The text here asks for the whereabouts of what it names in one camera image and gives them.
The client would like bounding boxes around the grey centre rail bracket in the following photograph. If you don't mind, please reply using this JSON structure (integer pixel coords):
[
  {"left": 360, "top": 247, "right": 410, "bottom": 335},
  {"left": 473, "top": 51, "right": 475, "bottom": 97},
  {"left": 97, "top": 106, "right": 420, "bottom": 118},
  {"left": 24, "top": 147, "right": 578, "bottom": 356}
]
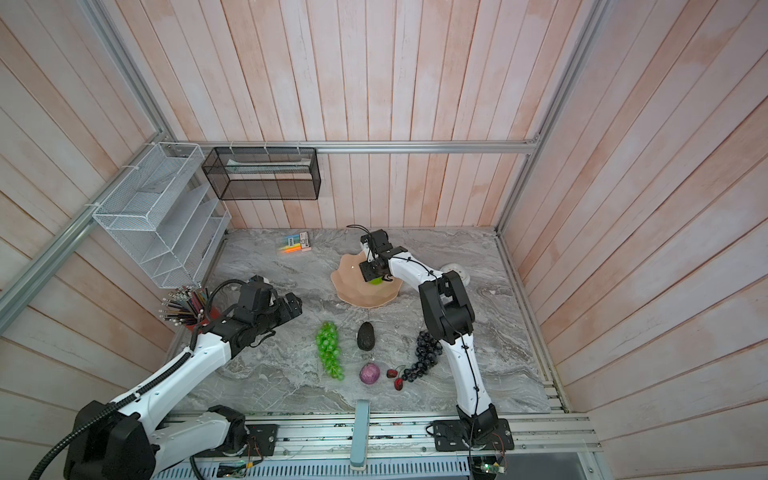
[{"left": 350, "top": 400, "right": 370, "bottom": 471}]

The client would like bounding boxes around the green grape bunch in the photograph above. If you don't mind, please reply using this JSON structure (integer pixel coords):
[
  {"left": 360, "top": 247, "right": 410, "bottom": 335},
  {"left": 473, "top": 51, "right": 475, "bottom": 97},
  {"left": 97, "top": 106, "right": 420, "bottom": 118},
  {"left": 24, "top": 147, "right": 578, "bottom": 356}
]
[{"left": 315, "top": 322, "right": 344, "bottom": 381}]

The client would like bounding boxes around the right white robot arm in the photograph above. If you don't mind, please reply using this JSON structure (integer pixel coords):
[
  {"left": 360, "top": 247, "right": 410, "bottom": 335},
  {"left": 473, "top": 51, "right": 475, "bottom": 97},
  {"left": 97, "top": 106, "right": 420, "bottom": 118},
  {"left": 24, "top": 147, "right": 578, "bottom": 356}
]
[{"left": 360, "top": 229, "right": 498, "bottom": 440}]

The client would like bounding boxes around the white and blue alarm clock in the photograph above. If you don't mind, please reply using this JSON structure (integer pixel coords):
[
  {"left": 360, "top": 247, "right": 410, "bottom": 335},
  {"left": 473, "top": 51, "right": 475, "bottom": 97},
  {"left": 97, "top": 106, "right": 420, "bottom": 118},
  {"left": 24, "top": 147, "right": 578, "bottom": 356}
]
[{"left": 440, "top": 263, "right": 471, "bottom": 287}]

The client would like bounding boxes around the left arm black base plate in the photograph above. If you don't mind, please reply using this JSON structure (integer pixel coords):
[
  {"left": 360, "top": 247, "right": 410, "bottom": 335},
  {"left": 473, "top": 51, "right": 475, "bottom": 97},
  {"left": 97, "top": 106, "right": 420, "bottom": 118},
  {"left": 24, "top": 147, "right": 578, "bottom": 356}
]
[{"left": 197, "top": 423, "right": 278, "bottom": 458}]

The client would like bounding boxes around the red pencil cup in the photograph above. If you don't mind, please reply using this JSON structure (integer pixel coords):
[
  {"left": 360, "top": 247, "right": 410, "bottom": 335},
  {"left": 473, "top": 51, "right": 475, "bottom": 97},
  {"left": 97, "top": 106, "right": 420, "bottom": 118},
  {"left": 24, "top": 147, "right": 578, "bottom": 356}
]
[{"left": 183, "top": 308, "right": 220, "bottom": 331}]

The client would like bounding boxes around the black wire mesh basket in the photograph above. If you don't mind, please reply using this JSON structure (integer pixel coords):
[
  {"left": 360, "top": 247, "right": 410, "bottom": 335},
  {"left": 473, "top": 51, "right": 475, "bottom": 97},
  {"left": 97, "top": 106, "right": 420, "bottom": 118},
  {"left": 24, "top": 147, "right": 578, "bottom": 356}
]
[{"left": 202, "top": 146, "right": 322, "bottom": 201}]

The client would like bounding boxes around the purple fig fruit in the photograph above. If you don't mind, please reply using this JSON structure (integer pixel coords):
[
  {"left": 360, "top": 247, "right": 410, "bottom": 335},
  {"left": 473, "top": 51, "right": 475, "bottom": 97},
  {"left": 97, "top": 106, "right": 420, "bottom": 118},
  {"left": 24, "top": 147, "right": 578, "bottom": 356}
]
[{"left": 359, "top": 362, "right": 381, "bottom": 385}]

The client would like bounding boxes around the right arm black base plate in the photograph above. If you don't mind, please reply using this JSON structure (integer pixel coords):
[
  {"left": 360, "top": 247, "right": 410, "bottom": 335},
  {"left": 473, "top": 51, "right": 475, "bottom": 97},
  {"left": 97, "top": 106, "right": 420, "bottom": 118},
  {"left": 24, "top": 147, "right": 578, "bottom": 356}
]
[{"left": 425, "top": 419, "right": 515, "bottom": 452}]

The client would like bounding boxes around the colourful crayon box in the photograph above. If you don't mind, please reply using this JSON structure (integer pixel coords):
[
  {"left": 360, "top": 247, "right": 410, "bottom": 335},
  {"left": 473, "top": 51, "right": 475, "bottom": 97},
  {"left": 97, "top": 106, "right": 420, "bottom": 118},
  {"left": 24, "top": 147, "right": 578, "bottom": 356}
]
[{"left": 277, "top": 231, "right": 312, "bottom": 254}]

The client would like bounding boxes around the dark purple grape bunch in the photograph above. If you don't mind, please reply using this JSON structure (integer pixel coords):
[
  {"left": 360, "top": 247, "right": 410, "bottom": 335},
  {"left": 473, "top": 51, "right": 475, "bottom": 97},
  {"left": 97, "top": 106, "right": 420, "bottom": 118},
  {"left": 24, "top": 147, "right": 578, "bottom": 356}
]
[{"left": 400, "top": 330, "right": 443, "bottom": 382}]

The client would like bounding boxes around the white wire mesh shelf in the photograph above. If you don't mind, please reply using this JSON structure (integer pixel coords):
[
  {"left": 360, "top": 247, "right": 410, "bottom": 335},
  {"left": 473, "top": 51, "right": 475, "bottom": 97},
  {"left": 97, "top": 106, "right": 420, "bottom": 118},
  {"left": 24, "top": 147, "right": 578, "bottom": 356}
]
[{"left": 94, "top": 143, "right": 231, "bottom": 289}]

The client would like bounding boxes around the black corrugated cable conduit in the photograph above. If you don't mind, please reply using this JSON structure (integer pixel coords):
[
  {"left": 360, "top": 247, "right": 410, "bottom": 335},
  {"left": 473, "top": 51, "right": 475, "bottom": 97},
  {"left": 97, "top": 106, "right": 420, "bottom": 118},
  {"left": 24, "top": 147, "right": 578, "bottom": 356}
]
[{"left": 26, "top": 350, "right": 193, "bottom": 480}]

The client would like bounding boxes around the peach scalloped fruit bowl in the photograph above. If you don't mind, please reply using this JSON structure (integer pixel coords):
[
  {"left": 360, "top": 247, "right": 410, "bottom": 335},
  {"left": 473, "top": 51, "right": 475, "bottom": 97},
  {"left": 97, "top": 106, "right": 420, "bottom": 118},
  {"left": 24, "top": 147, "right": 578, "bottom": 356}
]
[{"left": 331, "top": 252, "right": 403, "bottom": 309}]

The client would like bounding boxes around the red cherries pair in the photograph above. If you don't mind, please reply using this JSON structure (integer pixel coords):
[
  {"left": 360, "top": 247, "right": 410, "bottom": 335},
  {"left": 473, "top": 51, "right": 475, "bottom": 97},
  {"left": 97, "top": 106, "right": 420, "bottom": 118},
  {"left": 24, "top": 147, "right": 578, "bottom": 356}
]
[{"left": 386, "top": 369, "right": 404, "bottom": 391}]

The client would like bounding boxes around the dark avocado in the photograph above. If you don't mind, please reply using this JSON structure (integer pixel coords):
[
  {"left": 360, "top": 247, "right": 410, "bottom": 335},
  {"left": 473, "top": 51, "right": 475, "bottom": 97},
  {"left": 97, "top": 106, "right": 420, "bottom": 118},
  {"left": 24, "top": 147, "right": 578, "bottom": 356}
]
[{"left": 356, "top": 322, "right": 376, "bottom": 351}]

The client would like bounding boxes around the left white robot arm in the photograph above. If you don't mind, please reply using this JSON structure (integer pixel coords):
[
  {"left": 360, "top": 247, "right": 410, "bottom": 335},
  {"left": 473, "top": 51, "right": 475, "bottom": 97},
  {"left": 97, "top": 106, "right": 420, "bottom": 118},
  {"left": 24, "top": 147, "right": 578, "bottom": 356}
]
[{"left": 61, "top": 275, "right": 302, "bottom": 479}]

